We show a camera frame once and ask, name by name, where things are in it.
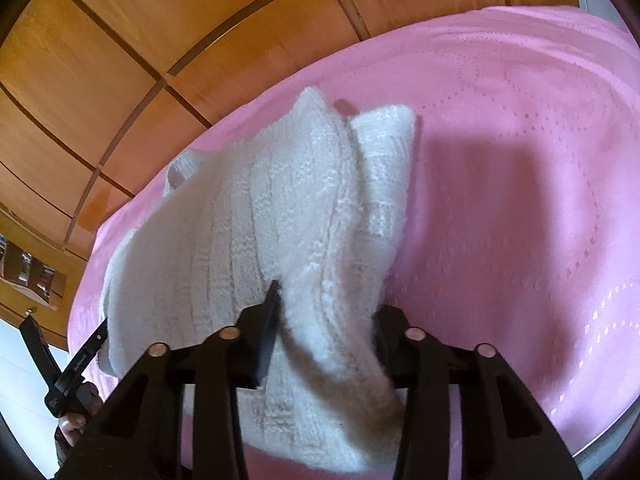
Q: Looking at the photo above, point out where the white knitted sweater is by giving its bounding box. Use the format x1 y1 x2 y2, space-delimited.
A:
98 88 416 474

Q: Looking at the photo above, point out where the person's left hand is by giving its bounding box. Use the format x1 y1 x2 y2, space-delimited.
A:
54 382 103 466

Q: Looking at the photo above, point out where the wooden shelf with items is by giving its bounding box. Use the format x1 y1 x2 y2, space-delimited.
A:
1 234 67 313

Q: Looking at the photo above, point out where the wooden wardrobe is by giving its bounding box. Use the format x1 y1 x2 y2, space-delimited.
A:
1 0 578 348

